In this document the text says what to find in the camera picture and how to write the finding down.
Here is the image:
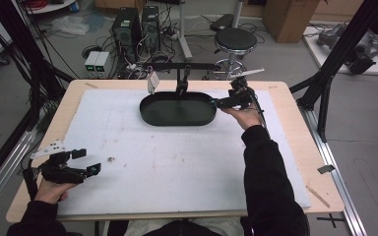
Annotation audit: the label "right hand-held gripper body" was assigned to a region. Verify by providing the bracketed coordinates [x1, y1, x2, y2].
[220, 67, 266, 111]

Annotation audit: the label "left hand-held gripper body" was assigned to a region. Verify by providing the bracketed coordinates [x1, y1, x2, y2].
[30, 139, 90, 185]

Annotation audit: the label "dark keychain with metal clasp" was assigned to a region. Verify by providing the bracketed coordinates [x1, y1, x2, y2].
[175, 64, 193, 97]

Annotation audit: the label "black oval tray hanger stand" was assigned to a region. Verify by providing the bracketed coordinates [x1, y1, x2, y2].
[139, 62, 219, 128]

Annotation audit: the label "keychain with silver tag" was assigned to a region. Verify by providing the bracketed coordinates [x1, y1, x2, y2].
[145, 65, 161, 95]

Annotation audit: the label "person's right hand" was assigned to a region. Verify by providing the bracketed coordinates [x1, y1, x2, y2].
[220, 105, 264, 131]

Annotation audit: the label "person's left hand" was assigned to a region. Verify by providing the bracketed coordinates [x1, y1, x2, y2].
[33, 178, 80, 206]

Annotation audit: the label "black round stool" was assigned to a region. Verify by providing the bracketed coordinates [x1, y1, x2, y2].
[202, 27, 259, 82]

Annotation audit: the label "black flat case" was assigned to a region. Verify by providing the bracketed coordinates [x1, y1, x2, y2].
[209, 13, 236, 32]

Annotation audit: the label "white desk leg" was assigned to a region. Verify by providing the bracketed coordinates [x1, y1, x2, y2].
[176, 0, 194, 62]

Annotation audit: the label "person's lap light trousers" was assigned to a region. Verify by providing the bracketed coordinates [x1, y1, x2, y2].
[123, 215, 244, 236]

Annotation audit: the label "white table mat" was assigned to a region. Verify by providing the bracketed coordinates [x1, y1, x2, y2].
[56, 88, 312, 217]

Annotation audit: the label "brown cardboard box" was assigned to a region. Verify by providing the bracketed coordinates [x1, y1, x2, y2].
[262, 0, 321, 44]

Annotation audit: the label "white bench power supply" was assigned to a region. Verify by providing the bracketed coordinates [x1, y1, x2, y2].
[94, 51, 112, 80]
[84, 50, 101, 80]

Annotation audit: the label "slim black computer tower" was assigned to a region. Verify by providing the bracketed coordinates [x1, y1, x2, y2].
[140, 4, 162, 54]

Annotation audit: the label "grey tape piece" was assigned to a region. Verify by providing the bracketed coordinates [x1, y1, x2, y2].
[316, 163, 337, 175]

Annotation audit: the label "large black computer tower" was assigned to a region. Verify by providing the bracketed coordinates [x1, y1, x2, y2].
[110, 6, 143, 64]

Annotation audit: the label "thin wooden stick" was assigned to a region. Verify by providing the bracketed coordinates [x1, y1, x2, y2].
[305, 184, 332, 209]

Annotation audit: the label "clear plastic bag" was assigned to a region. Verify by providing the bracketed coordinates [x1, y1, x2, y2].
[50, 15, 91, 36]

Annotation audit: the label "grey robot device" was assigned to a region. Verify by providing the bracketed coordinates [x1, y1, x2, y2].
[316, 22, 378, 76]

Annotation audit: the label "black cross floor tape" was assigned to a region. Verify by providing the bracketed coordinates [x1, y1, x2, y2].
[316, 212, 347, 230]

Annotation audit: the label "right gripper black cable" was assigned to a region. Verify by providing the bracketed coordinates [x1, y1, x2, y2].
[247, 86, 272, 138]

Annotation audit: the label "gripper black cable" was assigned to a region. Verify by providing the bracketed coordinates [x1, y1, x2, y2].
[22, 156, 42, 202]
[247, 86, 272, 138]

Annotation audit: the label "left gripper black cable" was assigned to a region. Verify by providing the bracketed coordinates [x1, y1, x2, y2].
[22, 156, 42, 202]

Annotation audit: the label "aluminium rail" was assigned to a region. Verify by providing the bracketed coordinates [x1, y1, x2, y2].
[0, 127, 39, 218]
[296, 105, 369, 236]

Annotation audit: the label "tangle of floor cables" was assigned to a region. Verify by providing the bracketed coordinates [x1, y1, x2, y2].
[121, 19, 182, 81]

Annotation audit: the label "black metal frame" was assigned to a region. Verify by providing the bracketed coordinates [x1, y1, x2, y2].
[0, 0, 77, 195]
[288, 0, 378, 144]

